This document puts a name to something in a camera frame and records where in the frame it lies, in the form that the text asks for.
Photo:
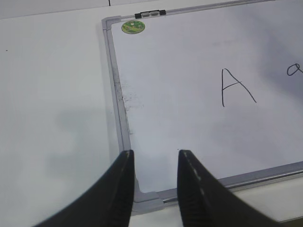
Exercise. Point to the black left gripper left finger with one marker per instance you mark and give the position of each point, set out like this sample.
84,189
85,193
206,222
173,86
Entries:
107,203

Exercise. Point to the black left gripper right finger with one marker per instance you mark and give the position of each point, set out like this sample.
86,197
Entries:
204,202

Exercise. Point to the round green magnet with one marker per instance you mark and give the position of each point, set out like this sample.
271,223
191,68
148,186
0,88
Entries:
133,27

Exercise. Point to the white whiteboard with grey frame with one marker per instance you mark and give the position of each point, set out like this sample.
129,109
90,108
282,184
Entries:
223,80

